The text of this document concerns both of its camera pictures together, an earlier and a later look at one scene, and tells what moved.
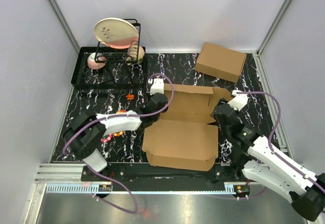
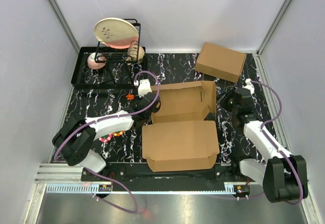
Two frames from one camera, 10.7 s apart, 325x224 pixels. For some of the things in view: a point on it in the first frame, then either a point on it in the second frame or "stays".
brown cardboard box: [185, 136] stays
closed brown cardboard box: [220, 62] stays
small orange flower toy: [130, 96] stays
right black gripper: [222, 100] -> [229, 94]
